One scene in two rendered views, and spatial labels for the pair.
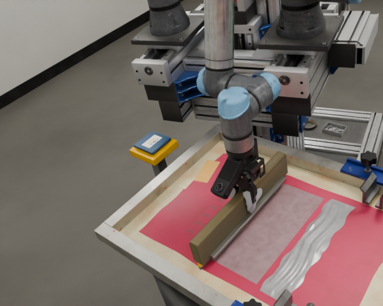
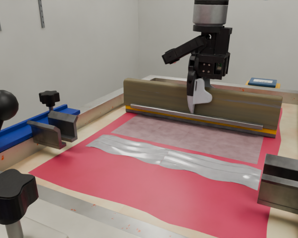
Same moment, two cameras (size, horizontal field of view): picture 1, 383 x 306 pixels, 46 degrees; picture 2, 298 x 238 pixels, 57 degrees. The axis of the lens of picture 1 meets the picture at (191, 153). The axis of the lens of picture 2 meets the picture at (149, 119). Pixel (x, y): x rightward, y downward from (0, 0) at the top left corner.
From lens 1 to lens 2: 1.08 m
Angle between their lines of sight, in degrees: 59
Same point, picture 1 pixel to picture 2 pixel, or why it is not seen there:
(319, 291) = (100, 164)
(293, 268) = (129, 145)
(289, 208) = (222, 142)
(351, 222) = (222, 186)
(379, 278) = (118, 209)
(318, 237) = (180, 158)
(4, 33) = not seen: outside the picture
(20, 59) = not seen: outside the picture
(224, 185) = (171, 50)
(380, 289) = not seen: hidden behind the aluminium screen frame
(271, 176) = (241, 105)
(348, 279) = (116, 183)
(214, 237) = (142, 92)
